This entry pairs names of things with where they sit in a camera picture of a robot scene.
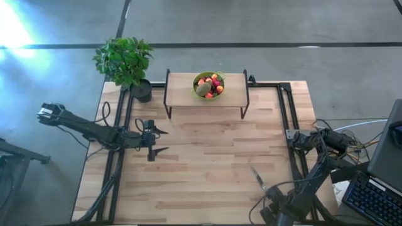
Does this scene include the green potted plant black pot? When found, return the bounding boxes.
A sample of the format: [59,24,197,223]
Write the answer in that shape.
[92,36,155,104]

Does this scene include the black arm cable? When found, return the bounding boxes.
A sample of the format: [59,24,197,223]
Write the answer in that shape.
[56,100,146,150]
[247,171,326,225]

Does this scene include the black metal rig frame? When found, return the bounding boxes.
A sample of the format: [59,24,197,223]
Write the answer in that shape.
[70,81,339,225]

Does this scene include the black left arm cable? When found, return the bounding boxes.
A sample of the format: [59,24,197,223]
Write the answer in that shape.
[56,100,146,150]

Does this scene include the white paper sheet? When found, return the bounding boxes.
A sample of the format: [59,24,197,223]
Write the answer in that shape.
[331,180,348,197]

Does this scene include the green colander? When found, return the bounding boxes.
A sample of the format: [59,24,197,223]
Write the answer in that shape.
[192,71,226,100]

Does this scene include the backlit black keyboard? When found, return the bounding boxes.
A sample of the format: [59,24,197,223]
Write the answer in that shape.
[341,174,402,226]

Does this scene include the dark side table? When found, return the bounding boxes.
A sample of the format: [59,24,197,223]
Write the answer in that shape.
[0,136,52,226]

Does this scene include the grey laptop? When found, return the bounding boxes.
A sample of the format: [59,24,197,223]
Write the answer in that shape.
[367,99,402,194]

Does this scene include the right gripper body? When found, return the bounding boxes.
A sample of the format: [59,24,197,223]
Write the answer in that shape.
[259,185,291,226]

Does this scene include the white floor cable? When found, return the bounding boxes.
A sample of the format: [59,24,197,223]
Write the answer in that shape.
[332,118,389,132]

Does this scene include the yellow floor cable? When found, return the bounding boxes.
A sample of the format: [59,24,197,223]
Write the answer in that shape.
[337,139,381,159]

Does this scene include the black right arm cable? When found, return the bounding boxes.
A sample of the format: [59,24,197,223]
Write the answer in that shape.
[247,171,326,225]

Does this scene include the brown-green kiwi fruit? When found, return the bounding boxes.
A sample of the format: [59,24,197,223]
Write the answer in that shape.
[196,82,212,97]

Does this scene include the knife with green handle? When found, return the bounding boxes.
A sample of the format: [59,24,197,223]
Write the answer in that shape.
[249,165,268,193]

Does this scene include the wooden shelf riser black legs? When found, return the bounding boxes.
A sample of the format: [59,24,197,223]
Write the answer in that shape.
[163,68,251,120]

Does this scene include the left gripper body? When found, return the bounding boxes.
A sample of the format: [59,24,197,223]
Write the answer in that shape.
[137,119,158,163]

